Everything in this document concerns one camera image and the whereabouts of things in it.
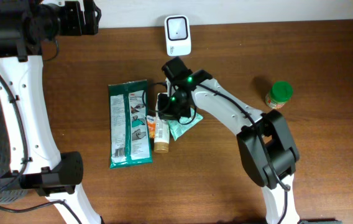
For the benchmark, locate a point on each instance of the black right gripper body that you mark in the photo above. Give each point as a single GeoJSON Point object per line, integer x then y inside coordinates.
{"type": "Point", "coordinates": [176, 103]}

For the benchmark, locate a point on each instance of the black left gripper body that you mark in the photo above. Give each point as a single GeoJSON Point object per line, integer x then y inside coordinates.
{"type": "Point", "coordinates": [71, 21]}

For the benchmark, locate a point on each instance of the light green wipes packet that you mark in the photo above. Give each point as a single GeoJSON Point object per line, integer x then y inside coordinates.
{"type": "Point", "coordinates": [180, 127]}

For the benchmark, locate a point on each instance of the orange tissue packet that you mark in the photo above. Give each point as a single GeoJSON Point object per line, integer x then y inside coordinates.
{"type": "Point", "coordinates": [151, 126]}

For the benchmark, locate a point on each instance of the white tube gold cap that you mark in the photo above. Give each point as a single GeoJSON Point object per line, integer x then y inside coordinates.
{"type": "Point", "coordinates": [162, 135]}

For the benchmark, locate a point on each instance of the green 3M gloves package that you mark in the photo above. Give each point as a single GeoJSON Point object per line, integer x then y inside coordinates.
{"type": "Point", "coordinates": [130, 140]}

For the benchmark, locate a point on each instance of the green lid jar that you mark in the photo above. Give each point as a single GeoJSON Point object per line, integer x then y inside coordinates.
{"type": "Point", "coordinates": [279, 94]}

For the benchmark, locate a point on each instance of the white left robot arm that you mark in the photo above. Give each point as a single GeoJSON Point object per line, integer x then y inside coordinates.
{"type": "Point", "coordinates": [36, 163]}

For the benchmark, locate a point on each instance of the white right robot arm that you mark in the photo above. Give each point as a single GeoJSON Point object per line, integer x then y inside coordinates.
{"type": "Point", "coordinates": [266, 146]}

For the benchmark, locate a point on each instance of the white barcode scanner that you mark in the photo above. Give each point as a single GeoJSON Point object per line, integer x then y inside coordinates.
{"type": "Point", "coordinates": [177, 35]}

